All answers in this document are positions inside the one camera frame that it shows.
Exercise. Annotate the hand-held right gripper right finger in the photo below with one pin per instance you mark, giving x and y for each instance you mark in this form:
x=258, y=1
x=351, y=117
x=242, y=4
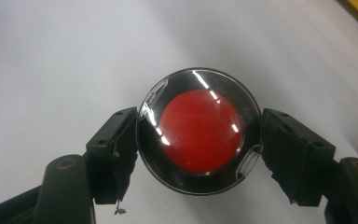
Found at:
x=298, y=155

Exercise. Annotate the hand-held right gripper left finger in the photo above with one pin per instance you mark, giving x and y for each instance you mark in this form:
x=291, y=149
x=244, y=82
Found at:
x=110, y=155

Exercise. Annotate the round red and black case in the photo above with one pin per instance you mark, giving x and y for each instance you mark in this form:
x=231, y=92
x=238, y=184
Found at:
x=200, y=130

